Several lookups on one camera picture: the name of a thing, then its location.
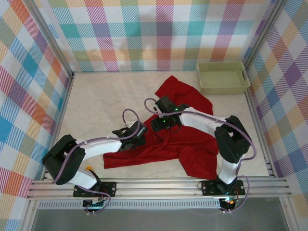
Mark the red t-shirt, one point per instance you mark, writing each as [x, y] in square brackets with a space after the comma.
[192, 149]

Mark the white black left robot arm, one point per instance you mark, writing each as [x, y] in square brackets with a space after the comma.
[101, 149]

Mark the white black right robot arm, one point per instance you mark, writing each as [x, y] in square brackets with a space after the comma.
[202, 122]

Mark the small orange yellow connector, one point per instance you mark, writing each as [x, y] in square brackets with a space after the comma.
[89, 168]

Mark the pale green plastic basket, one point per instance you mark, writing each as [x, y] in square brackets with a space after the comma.
[221, 79]

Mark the left controller circuit board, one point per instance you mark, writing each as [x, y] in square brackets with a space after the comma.
[93, 205]

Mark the controller circuit board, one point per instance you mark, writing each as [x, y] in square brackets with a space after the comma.
[93, 205]
[228, 202]

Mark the grey metal panel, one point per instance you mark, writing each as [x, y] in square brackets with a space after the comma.
[156, 221]

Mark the right controller circuit board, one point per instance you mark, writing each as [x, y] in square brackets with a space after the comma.
[228, 202]

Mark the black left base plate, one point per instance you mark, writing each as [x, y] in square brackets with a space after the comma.
[108, 186]

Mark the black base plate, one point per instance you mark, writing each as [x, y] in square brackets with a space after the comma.
[108, 186]
[209, 187]

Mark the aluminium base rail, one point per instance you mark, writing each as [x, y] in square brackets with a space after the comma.
[156, 186]

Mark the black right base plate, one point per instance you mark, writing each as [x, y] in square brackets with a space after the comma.
[209, 187]

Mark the aluminium frame post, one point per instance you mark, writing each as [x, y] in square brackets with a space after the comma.
[263, 36]
[50, 36]

